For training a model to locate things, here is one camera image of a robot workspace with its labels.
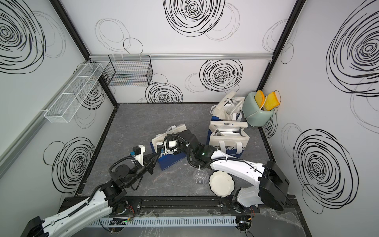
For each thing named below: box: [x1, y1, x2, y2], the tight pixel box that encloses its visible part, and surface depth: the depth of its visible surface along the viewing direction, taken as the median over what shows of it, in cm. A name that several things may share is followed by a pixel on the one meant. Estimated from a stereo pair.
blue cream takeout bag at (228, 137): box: [206, 120, 250, 158], surface depth 75 cm
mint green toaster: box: [242, 91, 274, 128], surface depth 100 cm
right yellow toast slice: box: [264, 91, 280, 112], surface depth 98 cm
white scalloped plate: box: [208, 170, 235, 198], surface depth 82 cm
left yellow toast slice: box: [255, 90, 266, 109], surface depth 98 cm
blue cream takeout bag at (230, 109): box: [209, 90, 245, 121], surface depth 88 cm
